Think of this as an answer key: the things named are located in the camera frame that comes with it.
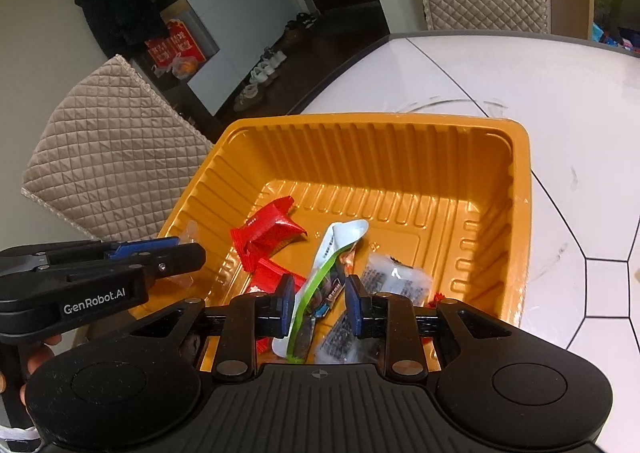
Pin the red snack packet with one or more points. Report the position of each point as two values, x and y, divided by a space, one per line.
270 279
270 228

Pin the orange plastic tray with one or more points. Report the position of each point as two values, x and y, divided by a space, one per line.
425 193

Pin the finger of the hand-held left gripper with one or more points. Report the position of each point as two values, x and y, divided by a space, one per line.
175 260
142 248

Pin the white green snack packet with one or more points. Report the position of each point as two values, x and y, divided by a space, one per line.
325 278

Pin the clear black snack packet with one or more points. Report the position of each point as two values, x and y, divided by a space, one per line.
397 280

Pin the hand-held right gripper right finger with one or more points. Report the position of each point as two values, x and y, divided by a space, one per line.
353 305

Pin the white cabinet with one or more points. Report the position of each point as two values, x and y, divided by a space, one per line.
250 13

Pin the black hanging jacket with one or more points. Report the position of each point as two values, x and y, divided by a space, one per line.
120 8

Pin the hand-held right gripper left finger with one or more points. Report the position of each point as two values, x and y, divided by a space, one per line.
286 305

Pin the person's left hand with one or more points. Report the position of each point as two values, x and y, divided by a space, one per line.
41 358

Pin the red gift box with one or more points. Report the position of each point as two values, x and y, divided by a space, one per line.
175 45

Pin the row of shoes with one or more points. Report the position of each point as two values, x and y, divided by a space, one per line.
270 63

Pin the clear plastic bag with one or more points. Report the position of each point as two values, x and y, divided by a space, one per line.
186 67

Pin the small red candy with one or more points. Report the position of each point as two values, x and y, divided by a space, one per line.
435 299

